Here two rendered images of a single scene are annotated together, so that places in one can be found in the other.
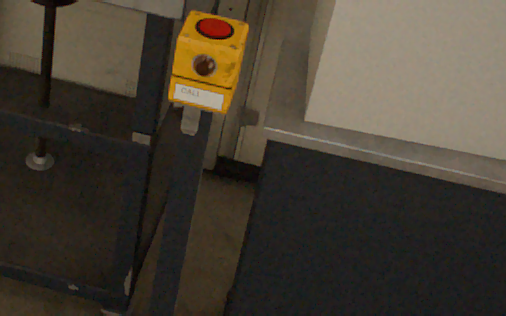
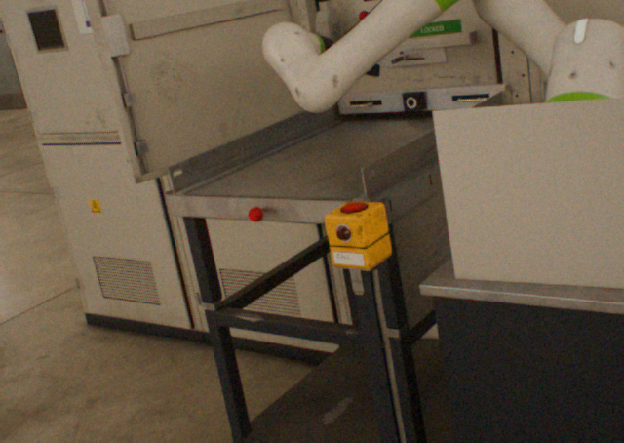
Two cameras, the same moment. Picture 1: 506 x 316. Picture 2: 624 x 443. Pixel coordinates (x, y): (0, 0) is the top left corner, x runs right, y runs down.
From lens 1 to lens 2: 0.74 m
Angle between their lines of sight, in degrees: 34
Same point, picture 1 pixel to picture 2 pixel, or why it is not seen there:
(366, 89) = (488, 242)
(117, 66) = not seen: hidden behind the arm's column
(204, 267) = not seen: outside the picture
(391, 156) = (516, 294)
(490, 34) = (561, 176)
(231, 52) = (356, 219)
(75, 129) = (348, 332)
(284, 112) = (443, 275)
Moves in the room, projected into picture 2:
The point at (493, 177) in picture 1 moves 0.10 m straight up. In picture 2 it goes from (604, 300) to (598, 238)
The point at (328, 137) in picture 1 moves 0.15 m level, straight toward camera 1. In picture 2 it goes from (468, 286) to (422, 323)
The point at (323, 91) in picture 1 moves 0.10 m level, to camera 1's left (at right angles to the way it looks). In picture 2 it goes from (459, 250) to (406, 249)
